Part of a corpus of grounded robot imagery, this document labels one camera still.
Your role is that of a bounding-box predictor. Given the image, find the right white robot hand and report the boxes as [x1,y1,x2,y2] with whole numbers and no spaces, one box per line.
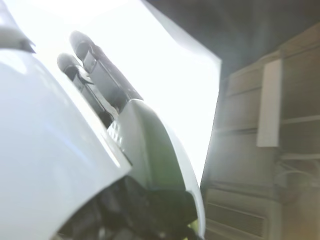
[0,24,206,240]

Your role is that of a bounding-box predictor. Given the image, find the white vented appliance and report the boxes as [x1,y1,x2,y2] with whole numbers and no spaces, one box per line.
[202,186,279,240]

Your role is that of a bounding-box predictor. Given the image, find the beige shelving unit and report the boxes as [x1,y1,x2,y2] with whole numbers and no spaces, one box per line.
[219,22,320,201]

